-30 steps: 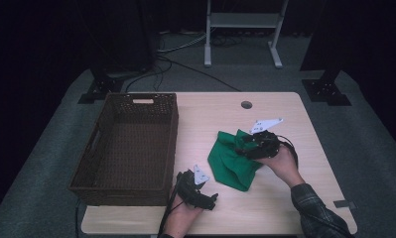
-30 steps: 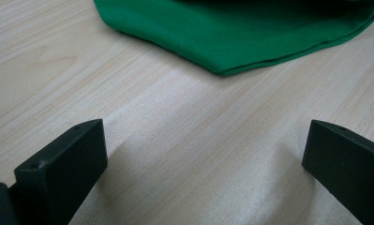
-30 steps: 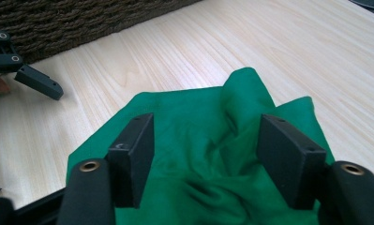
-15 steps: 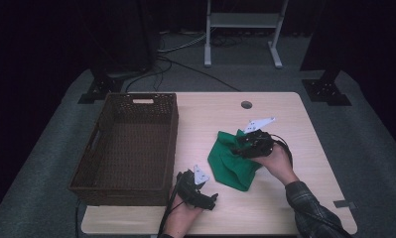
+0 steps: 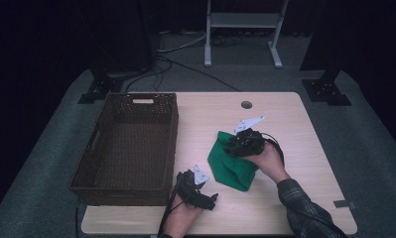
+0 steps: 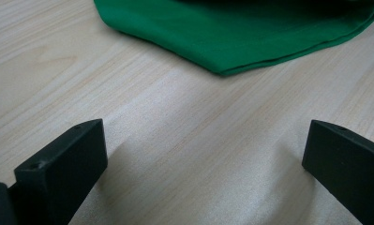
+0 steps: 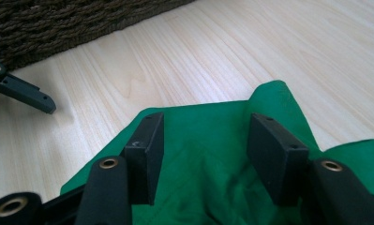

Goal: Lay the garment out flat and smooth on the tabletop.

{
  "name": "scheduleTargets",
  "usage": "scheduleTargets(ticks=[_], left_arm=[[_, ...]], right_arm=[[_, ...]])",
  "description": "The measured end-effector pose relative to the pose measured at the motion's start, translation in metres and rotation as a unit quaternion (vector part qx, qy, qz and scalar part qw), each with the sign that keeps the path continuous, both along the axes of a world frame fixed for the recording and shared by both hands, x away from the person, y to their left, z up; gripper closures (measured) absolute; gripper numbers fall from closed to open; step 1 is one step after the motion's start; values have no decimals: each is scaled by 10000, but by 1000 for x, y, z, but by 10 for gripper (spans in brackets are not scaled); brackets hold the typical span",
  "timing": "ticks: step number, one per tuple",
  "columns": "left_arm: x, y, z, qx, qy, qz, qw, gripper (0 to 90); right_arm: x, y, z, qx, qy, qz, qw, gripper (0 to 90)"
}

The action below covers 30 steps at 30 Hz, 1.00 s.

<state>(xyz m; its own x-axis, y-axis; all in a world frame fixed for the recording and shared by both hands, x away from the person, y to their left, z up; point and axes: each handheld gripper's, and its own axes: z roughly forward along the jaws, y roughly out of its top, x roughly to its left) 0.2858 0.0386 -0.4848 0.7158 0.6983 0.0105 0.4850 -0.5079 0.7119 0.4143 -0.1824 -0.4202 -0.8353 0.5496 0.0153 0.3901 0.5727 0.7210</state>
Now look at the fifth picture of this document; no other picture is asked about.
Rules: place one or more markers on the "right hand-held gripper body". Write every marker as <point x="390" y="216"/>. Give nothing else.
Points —
<point x="251" y="145"/>

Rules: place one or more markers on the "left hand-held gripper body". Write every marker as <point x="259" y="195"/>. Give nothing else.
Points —
<point x="190" y="190"/>

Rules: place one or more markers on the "green printed t-shirt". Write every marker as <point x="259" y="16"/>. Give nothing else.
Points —
<point x="228" y="168"/>

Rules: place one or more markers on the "brown wicker basket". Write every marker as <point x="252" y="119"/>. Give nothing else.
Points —
<point x="132" y="148"/>

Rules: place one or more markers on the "person's right hand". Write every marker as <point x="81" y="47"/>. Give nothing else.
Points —
<point x="271" y="162"/>

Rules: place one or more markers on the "person's left hand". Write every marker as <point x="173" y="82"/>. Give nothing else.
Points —
<point x="180" y="214"/>

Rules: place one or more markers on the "black metal stand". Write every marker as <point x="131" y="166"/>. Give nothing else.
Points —
<point x="324" y="91"/>
<point x="101" y="87"/>

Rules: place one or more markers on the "grey tape strip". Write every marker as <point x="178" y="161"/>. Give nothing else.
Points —
<point x="343" y="204"/>

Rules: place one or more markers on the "white metal stand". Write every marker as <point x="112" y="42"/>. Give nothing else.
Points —
<point x="245" y="20"/>

